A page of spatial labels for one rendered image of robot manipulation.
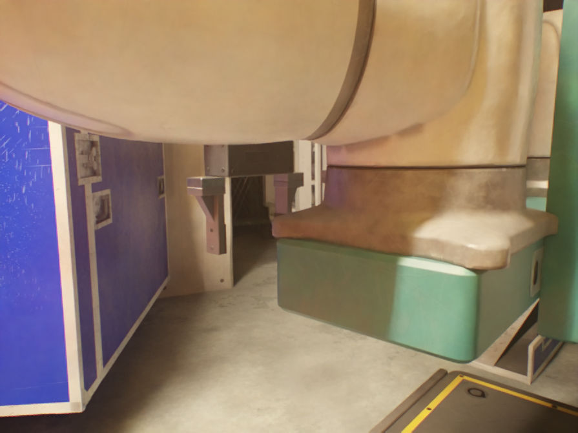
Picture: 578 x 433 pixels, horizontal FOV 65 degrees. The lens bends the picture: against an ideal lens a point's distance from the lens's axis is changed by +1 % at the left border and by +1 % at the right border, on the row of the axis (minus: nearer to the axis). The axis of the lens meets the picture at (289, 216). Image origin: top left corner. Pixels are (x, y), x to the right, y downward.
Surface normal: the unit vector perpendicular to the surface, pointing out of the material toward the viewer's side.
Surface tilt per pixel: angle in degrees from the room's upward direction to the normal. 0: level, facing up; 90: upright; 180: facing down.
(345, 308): 90
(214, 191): 90
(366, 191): 86
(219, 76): 128
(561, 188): 90
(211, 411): 0
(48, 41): 122
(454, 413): 0
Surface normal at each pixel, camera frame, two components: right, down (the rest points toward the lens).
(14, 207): 0.08, 0.14
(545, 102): -0.60, 0.09
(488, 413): 0.00, -0.99
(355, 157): -0.77, 0.12
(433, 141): -0.14, 0.18
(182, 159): 0.42, 0.13
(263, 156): 0.76, 0.09
